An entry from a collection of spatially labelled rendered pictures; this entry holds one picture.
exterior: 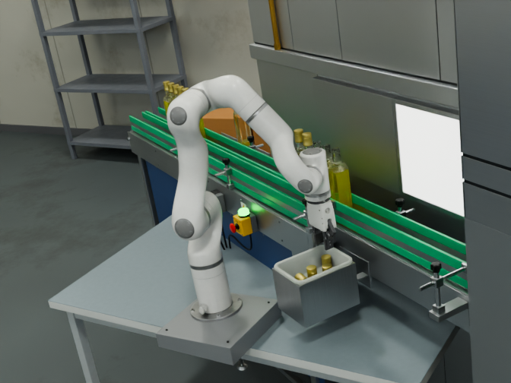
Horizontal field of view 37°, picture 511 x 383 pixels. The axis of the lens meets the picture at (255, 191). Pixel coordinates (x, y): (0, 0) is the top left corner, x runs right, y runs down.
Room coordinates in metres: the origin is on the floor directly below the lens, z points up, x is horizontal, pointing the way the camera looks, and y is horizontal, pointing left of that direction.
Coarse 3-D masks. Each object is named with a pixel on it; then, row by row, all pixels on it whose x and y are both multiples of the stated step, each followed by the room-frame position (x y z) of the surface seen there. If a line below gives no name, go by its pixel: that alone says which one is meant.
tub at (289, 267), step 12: (312, 252) 2.33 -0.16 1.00; (324, 252) 2.35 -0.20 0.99; (336, 252) 2.29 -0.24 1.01; (276, 264) 2.27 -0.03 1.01; (288, 264) 2.29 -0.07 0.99; (300, 264) 2.31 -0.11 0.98; (336, 264) 2.29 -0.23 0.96; (348, 264) 2.20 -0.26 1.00; (288, 276) 2.18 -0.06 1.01; (312, 276) 2.15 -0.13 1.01
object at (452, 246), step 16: (160, 112) 4.03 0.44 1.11; (224, 144) 3.36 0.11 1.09; (240, 144) 3.20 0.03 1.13; (256, 160) 3.09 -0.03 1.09; (272, 160) 2.95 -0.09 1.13; (368, 208) 2.38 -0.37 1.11; (384, 208) 2.30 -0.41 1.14; (400, 224) 2.22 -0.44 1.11; (416, 224) 2.15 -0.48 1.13; (432, 240) 2.09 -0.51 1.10; (448, 240) 2.02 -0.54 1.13; (464, 256) 1.97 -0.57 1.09
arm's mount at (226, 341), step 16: (192, 304) 2.46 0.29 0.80; (256, 304) 2.37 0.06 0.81; (272, 304) 2.35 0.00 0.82; (176, 320) 2.36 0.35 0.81; (192, 320) 2.34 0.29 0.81; (224, 320) 2.30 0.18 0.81; (240, 320) 2.28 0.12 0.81; (256, 320) 2.26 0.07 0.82; (272, 320) 2.32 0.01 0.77; (160, 336) 2.29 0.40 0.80; (176, 336) 2.25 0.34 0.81; (192, 336) 2.23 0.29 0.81; (208, 336) 2.21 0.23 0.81; (224, 336) 2.19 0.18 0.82; (240, 336) 2.18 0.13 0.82; (256, 336) 2.24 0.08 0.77; (192, 352) 2.21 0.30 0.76; (208, 352) 2.17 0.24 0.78; (224, 352) 2.13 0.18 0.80; (240, 352) 2.15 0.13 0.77
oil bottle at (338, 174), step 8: (328, 168) 2.46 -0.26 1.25; (336, 168) 2.43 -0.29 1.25; (344, 168) 2.44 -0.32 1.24; (328, 176) 2.47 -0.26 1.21; (336, 176) 2.43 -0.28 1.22; (344, 176) 2.44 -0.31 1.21; (336, 184) 2.43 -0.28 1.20; (344, 184) 2.44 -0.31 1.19; (336, 192) 2.43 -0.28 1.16; (344, 192) 2.44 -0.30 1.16; (336, 200) 2.44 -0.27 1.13; (344, 200) 2.43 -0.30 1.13
